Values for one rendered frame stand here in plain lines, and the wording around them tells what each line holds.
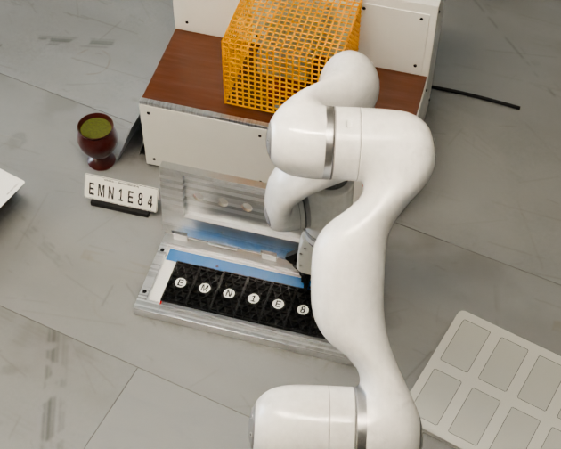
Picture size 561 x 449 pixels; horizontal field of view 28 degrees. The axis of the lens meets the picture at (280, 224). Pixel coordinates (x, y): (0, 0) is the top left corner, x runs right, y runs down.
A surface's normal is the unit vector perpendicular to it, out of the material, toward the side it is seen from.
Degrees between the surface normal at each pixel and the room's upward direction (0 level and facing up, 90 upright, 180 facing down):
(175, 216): 83
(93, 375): 0
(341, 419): 13
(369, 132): 23
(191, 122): 90
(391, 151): 41
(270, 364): 0
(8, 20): 0
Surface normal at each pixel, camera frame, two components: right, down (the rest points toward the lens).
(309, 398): 0.03, -0.76
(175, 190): -0.26, 0.67
